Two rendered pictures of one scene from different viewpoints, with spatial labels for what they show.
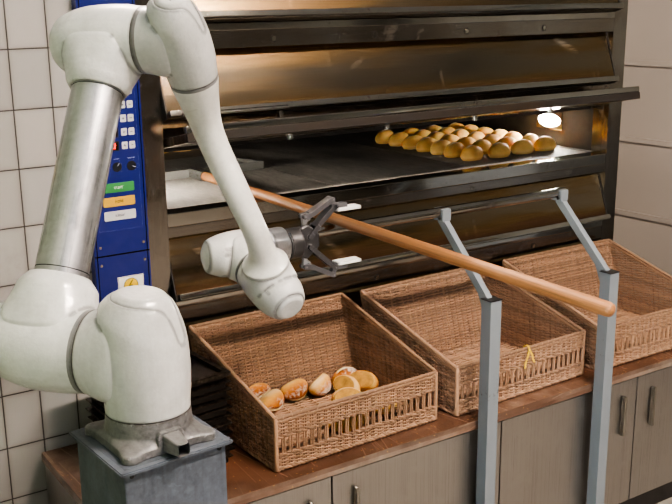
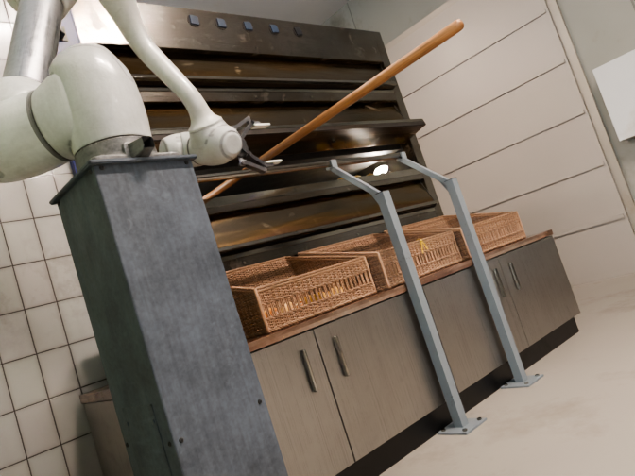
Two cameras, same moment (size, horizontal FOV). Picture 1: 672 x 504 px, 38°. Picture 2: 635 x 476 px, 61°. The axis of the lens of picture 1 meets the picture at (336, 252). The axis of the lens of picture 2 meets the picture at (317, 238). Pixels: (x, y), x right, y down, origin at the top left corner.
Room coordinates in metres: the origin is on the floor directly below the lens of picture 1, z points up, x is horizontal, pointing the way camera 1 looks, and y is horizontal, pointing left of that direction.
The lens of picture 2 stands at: (0.57, 0.16, 0.67)
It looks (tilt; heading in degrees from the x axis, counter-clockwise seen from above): 5 degrees up; 352
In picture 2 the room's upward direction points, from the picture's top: 18 degrees counter-clockwise
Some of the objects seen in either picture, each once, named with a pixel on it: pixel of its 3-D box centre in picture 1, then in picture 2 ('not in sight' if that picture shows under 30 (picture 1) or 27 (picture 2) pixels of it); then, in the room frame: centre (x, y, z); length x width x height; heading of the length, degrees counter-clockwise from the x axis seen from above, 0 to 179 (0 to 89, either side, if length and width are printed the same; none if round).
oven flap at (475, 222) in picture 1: (417, 226); (321, 213); (3.20, -0.27, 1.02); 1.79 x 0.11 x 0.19; 124
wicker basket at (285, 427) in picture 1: (312, 372); (278, 288); (2.66, 0.07, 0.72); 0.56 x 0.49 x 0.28; 125
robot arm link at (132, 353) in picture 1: (139, 348); (94, 102); (1.65, 0.35, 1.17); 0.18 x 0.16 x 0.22; 74
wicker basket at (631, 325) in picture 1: (603, 299); (454, 234); (3.33, -0.95, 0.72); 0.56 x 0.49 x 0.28; 123
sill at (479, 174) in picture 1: (413, 183); (310, 189); (3.22, -0.26, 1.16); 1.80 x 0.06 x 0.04; 124
